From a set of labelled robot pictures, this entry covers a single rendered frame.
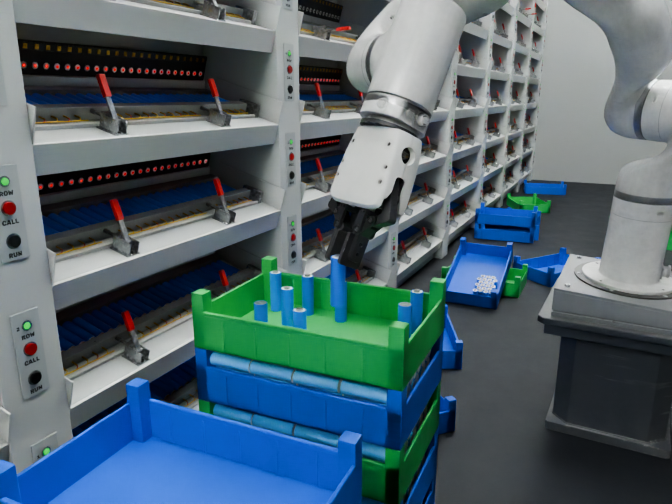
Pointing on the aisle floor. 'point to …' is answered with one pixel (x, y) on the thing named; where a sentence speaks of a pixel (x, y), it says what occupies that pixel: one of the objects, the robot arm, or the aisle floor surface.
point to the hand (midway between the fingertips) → (346, 248)
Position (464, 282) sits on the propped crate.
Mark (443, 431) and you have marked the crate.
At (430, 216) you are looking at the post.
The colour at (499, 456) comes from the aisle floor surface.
